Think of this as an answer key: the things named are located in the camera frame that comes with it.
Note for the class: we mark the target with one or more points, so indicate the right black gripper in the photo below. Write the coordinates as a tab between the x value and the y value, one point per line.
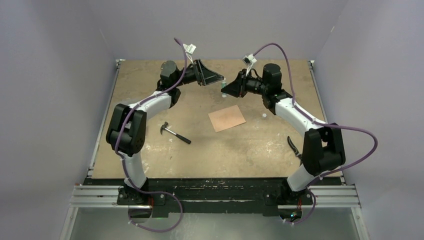
238	88

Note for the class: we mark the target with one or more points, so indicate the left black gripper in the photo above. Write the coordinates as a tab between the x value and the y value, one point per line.
206	77

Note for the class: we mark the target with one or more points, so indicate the small black hammer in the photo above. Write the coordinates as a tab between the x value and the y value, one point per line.
164	127

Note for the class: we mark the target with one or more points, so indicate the brown envelope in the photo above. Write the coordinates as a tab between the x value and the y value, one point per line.
226	118

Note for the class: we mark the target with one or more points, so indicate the aluminium frame rail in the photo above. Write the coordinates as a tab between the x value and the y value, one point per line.
343	196

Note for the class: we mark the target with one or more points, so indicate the black handled pliers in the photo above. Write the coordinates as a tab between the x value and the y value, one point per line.
294	148

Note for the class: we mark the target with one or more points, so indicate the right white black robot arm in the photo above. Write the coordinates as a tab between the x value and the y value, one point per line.
323	147

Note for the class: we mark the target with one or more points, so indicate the green white glue stick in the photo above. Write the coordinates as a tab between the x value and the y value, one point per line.
223	85

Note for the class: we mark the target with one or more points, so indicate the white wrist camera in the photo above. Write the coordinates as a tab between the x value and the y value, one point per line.
189	50
249	61

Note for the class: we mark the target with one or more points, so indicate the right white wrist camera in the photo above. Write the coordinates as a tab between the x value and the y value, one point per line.
249	61

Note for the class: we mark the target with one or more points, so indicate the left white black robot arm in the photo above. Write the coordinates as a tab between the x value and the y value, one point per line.
128	125

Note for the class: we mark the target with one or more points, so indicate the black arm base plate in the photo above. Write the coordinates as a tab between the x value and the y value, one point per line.
268	196

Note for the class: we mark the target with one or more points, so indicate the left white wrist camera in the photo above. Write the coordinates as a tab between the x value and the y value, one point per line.
189	50

